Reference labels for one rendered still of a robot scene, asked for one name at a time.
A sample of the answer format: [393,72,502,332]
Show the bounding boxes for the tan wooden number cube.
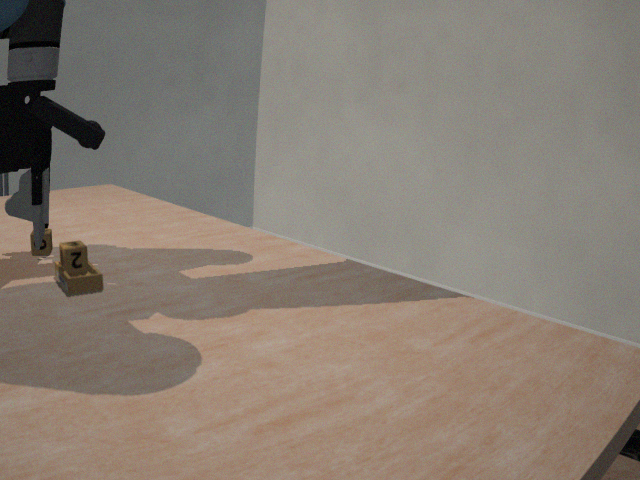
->
[59,241,88,274]
[30,228,53,255]

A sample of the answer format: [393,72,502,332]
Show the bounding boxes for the brown wooden tray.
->
[55,261,104,294]

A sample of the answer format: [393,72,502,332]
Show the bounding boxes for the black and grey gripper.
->
[0,80,56,250]

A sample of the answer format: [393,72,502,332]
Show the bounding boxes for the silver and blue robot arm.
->
[0,0,105,150]

